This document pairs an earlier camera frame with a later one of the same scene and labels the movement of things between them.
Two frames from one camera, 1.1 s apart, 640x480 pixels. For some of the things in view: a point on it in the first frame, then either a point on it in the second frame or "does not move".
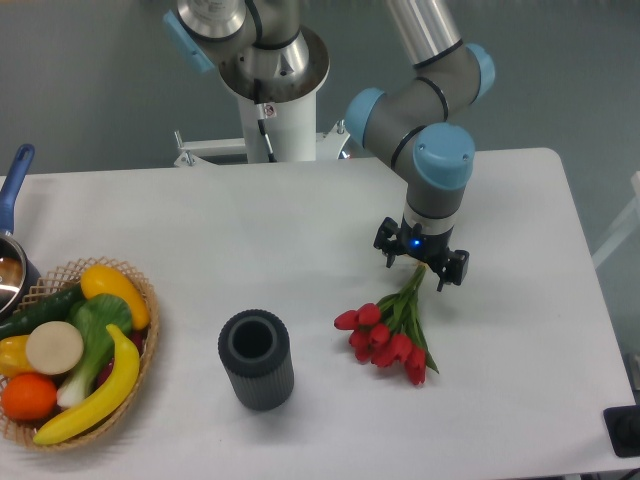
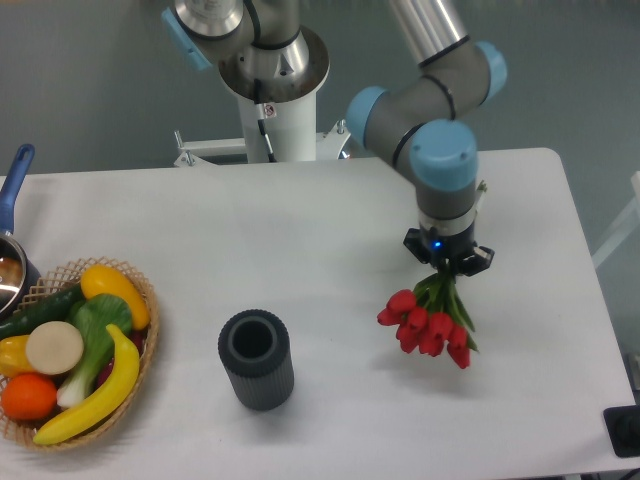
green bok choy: (92, 315) does not move
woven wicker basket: (57, 281) does not move
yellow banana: (110, 400) does not move
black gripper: (431, 249) to (424, 244)
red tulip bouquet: (389, 331) to (434, 318)
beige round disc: (54, 348) does not move
